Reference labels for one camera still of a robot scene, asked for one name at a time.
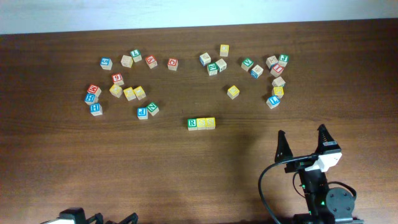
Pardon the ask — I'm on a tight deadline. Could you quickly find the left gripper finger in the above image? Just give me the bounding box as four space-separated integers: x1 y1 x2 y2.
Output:
86 213 104 224
105 213 139 224

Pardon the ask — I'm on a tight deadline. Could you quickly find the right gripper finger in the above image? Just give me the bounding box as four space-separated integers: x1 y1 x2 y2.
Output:
274 130 293 162
315 124 336 154

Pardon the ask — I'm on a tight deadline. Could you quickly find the yellow S letter block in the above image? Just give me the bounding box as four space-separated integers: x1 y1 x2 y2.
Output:
197 118 206 130
205 117 216 129

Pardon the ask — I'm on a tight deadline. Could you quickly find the green R letter block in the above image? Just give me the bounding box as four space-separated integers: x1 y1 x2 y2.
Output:
187 118 198 131

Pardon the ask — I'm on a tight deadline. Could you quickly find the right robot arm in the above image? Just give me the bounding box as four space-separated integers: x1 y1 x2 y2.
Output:
275 124 364 224

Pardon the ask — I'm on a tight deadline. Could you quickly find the blue L letter block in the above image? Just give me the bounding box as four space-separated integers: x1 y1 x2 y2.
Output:
266 96 280 109

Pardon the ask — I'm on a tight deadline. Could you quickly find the yellow E letter block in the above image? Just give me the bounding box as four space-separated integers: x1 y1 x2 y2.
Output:
272 86 284 99

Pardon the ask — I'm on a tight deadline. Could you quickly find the plain wooden block right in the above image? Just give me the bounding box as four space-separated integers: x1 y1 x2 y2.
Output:
272 77 285 87

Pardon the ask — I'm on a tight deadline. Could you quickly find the plain wooden block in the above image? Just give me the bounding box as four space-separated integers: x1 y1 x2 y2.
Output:
272 77 285 87
121 55 134 68

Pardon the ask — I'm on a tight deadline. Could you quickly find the yellow block centre right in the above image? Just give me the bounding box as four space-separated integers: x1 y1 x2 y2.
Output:
227 85 240 100

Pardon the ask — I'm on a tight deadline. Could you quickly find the red I letter block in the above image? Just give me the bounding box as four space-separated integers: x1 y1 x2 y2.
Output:
270 64 284 77

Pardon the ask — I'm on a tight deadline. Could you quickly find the wooden K letter block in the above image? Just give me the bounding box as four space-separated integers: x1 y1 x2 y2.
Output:
266 55 279 69

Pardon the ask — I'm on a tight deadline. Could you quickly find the green J letter block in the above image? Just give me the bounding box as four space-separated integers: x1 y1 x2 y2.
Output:
278 54 289 67

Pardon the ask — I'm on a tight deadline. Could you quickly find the green V letter block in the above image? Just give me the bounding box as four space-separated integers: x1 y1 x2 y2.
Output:
241 58 254 72

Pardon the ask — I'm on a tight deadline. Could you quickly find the blue H letter block lower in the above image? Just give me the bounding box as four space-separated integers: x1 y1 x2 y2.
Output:
90 103 103 116

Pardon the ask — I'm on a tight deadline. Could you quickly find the blue h letter block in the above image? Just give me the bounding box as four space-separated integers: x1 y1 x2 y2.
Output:
90 103 103 116
84 93 98 105

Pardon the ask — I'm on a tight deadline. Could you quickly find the wooden block beside Z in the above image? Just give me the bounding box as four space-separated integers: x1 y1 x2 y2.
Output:
216 58 227 72

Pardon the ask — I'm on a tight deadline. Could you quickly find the blue P letter block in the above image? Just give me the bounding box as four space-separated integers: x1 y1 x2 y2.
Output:
137 108 148 119

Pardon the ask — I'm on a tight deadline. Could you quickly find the green Z letter block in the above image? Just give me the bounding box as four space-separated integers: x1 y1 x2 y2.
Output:
207 63 218 76

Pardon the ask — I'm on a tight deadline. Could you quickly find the green N letter block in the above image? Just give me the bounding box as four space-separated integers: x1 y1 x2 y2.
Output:
146 102 159 116

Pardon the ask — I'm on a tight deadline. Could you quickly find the blue H letter block upper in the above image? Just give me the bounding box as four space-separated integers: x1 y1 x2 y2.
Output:
84 93 98 105

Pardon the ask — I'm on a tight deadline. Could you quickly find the yellow block top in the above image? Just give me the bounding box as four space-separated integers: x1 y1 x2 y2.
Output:
220 44 229 57

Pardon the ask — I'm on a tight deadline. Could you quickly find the blue-sided Q wooden block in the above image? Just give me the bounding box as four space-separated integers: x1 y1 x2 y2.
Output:
199 52 211 66

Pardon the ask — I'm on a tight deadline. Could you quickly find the red M letter block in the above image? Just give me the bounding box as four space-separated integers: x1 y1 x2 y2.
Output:
87 85 102 98

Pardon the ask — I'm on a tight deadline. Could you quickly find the yellow block middle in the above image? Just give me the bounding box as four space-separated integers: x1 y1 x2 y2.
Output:
123 87 136 101

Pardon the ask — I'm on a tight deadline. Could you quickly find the yellow block far left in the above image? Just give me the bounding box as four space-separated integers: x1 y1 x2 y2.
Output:
109 84 123 98

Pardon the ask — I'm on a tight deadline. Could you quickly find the red 6 number block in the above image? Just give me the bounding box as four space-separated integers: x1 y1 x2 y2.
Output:
111 73 124 86

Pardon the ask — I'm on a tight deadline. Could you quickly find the red Q letter block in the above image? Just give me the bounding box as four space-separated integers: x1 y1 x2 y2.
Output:
167 58 178 71

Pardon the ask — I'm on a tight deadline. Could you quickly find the blue S letter block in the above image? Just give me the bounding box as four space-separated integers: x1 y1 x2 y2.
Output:
100 57 113 70

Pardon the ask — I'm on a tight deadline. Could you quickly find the red A letter block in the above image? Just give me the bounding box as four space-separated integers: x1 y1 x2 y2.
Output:
145 55 157 69

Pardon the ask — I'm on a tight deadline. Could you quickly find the green L letter block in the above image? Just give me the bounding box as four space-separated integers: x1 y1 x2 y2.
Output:
130 49 142 63

